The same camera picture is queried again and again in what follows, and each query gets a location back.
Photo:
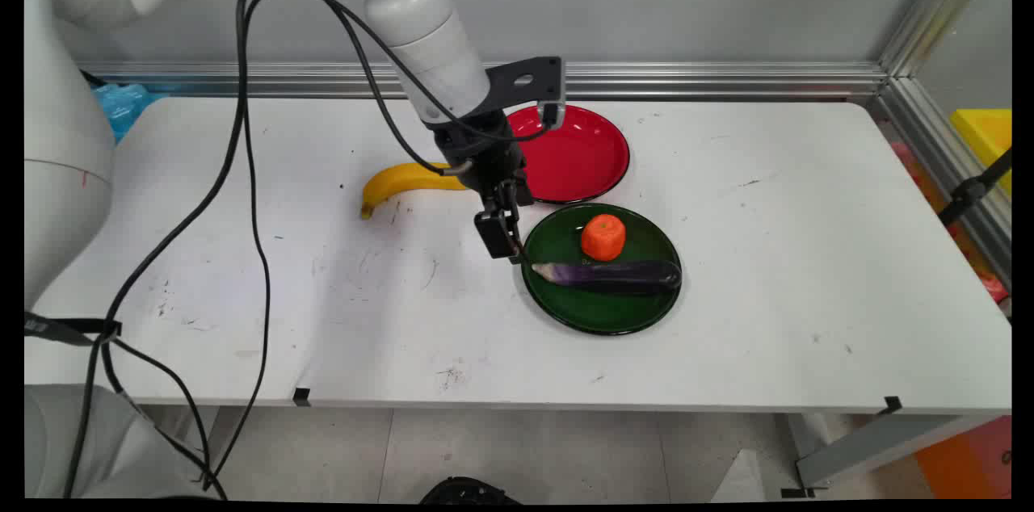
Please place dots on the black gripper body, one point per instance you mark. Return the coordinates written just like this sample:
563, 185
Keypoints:
485, 157

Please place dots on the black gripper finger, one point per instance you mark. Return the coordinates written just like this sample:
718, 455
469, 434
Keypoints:
521, 193
494, 237

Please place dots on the purple eggplant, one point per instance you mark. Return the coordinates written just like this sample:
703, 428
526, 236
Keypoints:
622, 276

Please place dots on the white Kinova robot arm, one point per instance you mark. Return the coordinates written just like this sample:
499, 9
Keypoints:
420, 19

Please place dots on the red plate with black rim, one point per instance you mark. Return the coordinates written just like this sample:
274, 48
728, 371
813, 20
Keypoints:
582, 153

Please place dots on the yellow banana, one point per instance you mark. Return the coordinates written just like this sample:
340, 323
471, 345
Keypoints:
396, 177

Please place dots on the orange toy fruit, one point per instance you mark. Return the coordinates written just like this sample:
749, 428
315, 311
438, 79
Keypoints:
603, 237

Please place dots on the dark green plate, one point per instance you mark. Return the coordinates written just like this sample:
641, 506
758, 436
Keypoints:
598, 312

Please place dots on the black table edge clip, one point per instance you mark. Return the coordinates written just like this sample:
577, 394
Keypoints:
893, 404
301, 396

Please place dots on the black round floor object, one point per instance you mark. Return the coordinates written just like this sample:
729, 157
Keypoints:
468, 492

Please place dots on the blue plastic bag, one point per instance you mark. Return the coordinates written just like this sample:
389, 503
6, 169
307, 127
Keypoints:
121, 104

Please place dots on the grey table leg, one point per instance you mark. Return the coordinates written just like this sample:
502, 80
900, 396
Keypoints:
872, 447

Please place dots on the yellow box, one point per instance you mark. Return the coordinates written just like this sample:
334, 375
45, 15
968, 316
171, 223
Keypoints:
989, 136

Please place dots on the red plastic item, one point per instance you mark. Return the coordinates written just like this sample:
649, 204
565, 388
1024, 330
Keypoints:
994, 287

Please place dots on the orange box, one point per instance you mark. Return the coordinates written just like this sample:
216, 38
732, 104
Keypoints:
969, 463

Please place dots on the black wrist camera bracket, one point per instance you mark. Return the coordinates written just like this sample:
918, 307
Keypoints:
525, 80

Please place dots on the aluminium frame rail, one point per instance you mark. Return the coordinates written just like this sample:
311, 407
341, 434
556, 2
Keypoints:
687, 80
945, 165

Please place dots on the aluminium frame post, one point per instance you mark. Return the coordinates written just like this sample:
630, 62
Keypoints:
941, 7

